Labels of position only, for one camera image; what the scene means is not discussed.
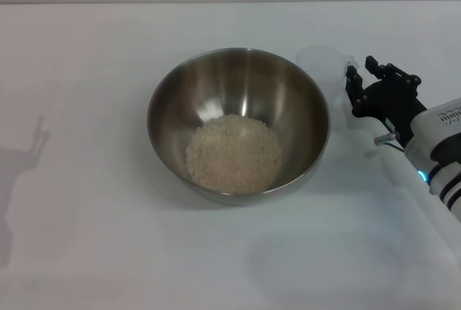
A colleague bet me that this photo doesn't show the clear plastic measuring cup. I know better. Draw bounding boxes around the clear plastic measuring cup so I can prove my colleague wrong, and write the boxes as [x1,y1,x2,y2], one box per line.
[297,45,358,109]

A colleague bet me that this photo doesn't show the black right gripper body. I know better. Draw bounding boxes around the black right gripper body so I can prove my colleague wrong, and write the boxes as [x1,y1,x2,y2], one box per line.
[354,78,428,149]

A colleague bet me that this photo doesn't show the stainless steel mixing bowl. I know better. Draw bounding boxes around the stainless steel mixing bowl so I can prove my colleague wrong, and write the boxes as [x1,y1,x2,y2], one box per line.
[146,47,331,207]

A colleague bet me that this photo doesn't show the white rice grains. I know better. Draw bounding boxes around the white rice grains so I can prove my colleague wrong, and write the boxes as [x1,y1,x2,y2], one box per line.
[185,114,284,195]

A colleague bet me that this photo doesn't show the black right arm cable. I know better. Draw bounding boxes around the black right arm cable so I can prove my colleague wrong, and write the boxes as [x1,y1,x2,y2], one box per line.
[374,122,407,153]

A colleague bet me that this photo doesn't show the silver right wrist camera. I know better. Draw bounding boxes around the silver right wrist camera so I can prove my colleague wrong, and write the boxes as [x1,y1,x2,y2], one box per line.
[403,97,461,167]

